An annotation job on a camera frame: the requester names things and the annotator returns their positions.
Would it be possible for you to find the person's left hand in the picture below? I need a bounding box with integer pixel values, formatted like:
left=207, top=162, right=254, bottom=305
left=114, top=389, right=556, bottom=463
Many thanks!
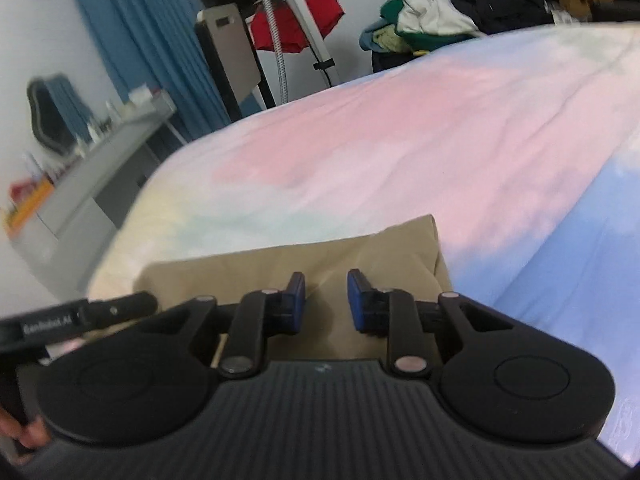
left=0, top=402, right=52, bottom=463

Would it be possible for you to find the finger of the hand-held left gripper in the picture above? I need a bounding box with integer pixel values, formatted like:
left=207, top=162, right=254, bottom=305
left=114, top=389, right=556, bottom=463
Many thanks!
left=86, top=291, right=159, bottom=329

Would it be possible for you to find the white cabinet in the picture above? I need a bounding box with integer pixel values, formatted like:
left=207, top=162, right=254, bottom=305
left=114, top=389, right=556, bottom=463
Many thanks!
left=259, top=0, right=410, bottom=107

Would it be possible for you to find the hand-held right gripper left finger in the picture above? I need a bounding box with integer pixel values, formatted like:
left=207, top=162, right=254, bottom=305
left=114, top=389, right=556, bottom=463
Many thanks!
left=135, top=271, right=307, bottom=380

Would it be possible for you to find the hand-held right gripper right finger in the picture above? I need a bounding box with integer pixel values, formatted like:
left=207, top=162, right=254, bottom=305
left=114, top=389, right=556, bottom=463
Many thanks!
left=347, top=268, right=516, bottom=378

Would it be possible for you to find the pastel pink blue bed sheet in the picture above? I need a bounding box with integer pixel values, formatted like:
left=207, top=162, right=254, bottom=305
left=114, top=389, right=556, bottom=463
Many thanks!
left=87, top=20, right=640, bottom=463

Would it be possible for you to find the orange box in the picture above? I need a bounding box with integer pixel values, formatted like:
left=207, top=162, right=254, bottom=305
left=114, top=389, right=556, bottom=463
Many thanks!
left=1, top=179, right=54, bottom=242

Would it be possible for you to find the khaki garment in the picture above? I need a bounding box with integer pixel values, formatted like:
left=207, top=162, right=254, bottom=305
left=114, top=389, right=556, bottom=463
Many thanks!
left=137, top=214, right=452, bottom=362

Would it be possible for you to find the grey desk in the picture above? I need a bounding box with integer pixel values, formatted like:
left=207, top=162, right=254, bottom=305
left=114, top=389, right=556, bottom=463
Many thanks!
left=9, top=94, right=179, bottom=282

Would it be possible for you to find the pile of clothes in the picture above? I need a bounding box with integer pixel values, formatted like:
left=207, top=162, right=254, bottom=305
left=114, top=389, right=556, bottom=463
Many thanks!
left=359, top=0, right=483, bottom=57

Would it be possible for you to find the grey steamer hose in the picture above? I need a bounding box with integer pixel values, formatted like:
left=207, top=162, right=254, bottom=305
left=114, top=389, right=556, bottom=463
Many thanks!
left=251, top=0, right=289, bottom=107

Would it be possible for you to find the black framed wavy mirror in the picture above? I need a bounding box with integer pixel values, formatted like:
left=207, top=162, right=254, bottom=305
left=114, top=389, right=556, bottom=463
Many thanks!
left=26, top=73, right=94, bottom=157

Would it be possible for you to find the blue curtain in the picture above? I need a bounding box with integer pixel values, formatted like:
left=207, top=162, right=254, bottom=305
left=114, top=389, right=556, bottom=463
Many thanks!
left=61, top=0, right=237, bottom=147

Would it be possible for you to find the white cloth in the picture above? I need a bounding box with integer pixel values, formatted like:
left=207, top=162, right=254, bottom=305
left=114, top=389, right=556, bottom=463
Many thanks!
left=396, top=0, right=479, bottom=37

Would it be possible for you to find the white garment steamer pole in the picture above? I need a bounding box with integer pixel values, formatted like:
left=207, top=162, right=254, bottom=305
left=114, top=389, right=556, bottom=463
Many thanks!
left=276, top=0, right=343, bottom=87

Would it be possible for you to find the red cloth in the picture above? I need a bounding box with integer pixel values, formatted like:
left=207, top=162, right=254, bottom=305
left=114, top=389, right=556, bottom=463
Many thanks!
left=249, top=0, right=347, bottom=54

